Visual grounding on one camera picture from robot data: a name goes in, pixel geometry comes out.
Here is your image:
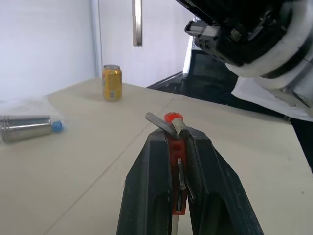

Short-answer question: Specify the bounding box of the metal cabinet handle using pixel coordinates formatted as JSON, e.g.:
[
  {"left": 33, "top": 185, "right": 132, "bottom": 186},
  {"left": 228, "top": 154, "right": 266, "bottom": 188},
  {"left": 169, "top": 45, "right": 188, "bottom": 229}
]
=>
[{"left": 132, "top": 0, "right": 143, "bottom": 47}]

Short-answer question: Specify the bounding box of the steel bottle with blue cap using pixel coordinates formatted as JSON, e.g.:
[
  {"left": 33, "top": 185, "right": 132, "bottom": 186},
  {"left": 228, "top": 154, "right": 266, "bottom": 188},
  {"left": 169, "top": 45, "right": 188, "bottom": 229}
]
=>
[{"left": 0, "top": 115, "right": 65, "bottom": 145}]

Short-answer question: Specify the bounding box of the thick grey hex key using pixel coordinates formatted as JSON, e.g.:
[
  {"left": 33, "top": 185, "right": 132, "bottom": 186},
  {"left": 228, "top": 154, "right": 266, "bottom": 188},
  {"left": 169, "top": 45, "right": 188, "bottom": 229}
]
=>
[{"left": 172, "top": 117, "right": 189, "bottom": 135}]

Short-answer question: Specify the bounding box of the slim grey hex key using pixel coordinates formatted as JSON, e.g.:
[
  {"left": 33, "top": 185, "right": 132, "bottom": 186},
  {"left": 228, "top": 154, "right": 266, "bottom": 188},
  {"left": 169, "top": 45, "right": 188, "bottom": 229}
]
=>
[{"left": 176, "top": 158, "right": 187, "bottom": 213}]

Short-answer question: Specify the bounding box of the yellow drink can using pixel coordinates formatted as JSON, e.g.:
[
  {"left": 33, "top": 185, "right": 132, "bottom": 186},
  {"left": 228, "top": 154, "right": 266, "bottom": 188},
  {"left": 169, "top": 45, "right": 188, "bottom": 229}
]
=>
[{"left": 102, "top": 64, "right": 123, "bottom": 102}]

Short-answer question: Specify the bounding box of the bent grey hex key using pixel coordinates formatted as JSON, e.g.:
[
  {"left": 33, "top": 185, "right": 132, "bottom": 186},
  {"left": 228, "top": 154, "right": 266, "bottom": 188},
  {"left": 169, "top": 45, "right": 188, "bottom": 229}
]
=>
[{"left": 145, "top": 112, "right": 179, "bottom": 139}]

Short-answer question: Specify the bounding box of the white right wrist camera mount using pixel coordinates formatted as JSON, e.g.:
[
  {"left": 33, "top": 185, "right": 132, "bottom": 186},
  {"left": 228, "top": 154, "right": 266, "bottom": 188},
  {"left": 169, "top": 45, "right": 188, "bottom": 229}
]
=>
[{"left": 224, "top": 0, "right": 313, "bottom": 89}]

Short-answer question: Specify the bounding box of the thin dark hex key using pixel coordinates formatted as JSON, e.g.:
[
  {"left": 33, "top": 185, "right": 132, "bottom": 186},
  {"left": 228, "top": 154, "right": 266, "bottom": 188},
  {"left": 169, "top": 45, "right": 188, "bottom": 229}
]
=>
[{"left": 185, "top": 179, "right": 197, "bottom": 200}]

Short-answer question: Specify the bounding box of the red hex key holder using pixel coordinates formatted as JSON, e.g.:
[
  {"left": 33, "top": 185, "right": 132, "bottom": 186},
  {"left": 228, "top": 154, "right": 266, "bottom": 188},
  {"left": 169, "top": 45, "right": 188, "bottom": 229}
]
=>
[{"left": 163, "top": 112, "right": 189, "bottom": 215}]

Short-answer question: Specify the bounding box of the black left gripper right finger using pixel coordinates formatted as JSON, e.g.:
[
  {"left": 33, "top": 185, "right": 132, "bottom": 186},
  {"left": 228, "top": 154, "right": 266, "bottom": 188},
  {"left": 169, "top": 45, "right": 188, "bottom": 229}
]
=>
[{"left": 183, "top": 128, "right": 265, "bottom": 235}]

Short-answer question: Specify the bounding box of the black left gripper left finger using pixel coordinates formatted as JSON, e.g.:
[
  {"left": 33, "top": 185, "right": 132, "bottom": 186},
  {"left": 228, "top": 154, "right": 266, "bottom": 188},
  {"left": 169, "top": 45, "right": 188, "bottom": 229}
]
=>
[{"left": 115, "top": 128, "right": 176, "bottom": 235}]

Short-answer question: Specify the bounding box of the black chair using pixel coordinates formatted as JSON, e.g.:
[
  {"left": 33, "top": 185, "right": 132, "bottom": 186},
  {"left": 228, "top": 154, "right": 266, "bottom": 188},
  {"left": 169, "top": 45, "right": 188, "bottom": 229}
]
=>
[{"left": 146, "top": 49, "right": 246, "bottom": 106}]

